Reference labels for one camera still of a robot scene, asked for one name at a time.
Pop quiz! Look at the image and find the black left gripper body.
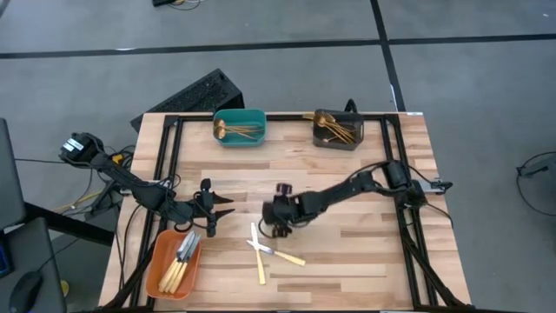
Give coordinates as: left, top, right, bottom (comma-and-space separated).
175, 177, 217, 239

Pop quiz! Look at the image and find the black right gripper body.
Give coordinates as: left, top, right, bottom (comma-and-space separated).
261, 183, 307, 239

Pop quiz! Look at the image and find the wooden spoon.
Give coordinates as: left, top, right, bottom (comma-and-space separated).
215, 120, 262, 134

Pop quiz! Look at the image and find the orange plastic bin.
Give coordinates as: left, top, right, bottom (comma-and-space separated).
145, 229, 203, 301

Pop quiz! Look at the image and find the teal plastic bin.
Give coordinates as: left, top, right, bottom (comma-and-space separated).
212, 108, 268, 148

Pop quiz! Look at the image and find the grey plastic bin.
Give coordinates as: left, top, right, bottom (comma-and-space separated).
311, 108, 365, 151

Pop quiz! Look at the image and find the black perforated case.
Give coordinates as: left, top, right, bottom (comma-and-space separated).
129, 68, 246, 133

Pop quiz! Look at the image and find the black floor beam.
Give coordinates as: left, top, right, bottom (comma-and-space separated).
23, 202, 116, 248

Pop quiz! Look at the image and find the dark grey desk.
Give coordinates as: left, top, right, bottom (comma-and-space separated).
0, 216, 67, 313

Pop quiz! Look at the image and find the black computer mouse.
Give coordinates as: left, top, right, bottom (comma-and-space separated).
8, 270, 44, 313

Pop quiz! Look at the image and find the grey monitor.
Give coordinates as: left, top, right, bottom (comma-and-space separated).
0, 117, 26, 231

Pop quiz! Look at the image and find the yellow cable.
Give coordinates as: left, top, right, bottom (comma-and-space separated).
54, 190, 105, 214

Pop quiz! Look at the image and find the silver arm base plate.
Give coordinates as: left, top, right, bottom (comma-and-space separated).
414, 177, 453, 194

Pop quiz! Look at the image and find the black device with cables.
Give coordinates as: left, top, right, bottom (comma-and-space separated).
151, 0, 203, 10

